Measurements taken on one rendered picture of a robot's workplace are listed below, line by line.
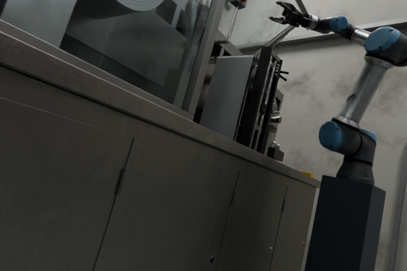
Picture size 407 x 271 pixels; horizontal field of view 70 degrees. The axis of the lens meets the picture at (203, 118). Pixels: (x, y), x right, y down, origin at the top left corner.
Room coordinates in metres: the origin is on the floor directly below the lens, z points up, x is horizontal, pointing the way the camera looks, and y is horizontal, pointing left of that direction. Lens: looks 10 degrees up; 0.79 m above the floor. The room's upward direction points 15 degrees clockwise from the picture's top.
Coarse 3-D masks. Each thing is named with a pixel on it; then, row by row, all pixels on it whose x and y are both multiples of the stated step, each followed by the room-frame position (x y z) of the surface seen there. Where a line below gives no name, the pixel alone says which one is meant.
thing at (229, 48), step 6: (216, 36) 1.70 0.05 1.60; (222, 36) 1.75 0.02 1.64; (216, 48) 1.79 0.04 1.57; (222, 48) 1.77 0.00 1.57; (228, 48) 1.82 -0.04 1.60; (234, 48) 1.87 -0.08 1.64; (216, 54) 1.78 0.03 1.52; (222, 54) 1.79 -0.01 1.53; (228, 54) 1.86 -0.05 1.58; (234, 54) 1.89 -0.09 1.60; (240, 54) 1.94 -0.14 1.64; (276, 90) 2.49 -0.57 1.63; (276, 96) 2.51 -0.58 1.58; (282, 96) 2.61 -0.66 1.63; (276, 102) 2.63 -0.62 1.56
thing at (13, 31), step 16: (224, 0) 0.82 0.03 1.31; (16, 32) 0.45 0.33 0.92; (208, 32) 0.81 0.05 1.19; (48, 48) 0.49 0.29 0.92; (208, 48) 0.82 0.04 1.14; (80, 64) 0.54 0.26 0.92; (112, 80) 0.60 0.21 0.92; (144, 96) 0.68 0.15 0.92; (192, 96) 0.81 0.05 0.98; (176, 112) 0.77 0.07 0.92; (192, 112) 0.82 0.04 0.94
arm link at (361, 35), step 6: (354, 30) 1.35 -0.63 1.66; (360, 30) 1.33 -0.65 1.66; (342, 36) 1.40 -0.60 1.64; (348, 36) 1.39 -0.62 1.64; (354, 36) 1.34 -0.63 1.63; (360, 36) 1.31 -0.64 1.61; (366, 36) 1.28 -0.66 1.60; (354, 42) 1.36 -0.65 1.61; (360, 42) 1.31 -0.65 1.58; (396, 66) 1.11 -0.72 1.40; (402, 66) 1.10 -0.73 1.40
